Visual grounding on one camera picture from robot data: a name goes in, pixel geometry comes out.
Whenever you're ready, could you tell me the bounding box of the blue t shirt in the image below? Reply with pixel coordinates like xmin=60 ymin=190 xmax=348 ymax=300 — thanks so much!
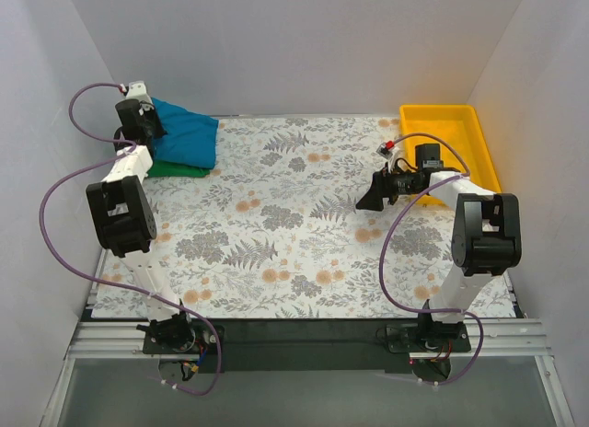
xmin=153 ymin=98 xmax=219 ymax=169

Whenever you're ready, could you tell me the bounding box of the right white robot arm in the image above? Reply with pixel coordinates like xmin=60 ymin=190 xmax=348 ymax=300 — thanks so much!
xmin=356 ymin=141 xmax=522 ymax=352

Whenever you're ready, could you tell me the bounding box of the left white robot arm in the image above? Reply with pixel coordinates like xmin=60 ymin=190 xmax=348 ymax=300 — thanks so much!
xmin=86 ymin=98 xmax=196 ymax=353

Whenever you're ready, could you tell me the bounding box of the folded green t shirt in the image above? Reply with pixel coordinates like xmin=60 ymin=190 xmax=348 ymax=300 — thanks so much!
xmin=147 ymin=160 xmax=210 ymax=178

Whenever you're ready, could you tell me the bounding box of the yellow plastic bin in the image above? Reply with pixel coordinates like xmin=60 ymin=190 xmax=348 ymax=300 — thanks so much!
xmin=399 ymin=104 xmax=501 ymax=192

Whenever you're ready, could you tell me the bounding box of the floral table mat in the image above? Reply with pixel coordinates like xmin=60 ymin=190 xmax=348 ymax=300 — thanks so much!
xmin=90 ymin=116 xmax=516 ymax=319

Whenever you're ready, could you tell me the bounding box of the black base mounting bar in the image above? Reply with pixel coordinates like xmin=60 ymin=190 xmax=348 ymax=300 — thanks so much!
xmin=143 ymin=318 xmax=471 ymax=373

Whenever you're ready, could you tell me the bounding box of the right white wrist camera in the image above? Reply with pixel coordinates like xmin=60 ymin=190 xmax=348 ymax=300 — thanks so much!
xmin=376 ymin=141 xmax=403 ymax=173

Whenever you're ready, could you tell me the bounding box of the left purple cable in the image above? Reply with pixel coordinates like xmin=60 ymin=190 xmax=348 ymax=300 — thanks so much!
xmin=38 ymin=82 xmax=224 ymax=397

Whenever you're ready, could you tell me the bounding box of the aluminium frame rail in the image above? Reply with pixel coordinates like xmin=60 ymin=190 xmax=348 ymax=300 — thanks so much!
xmin=66 ymin=318 xmax=552 ymax=359

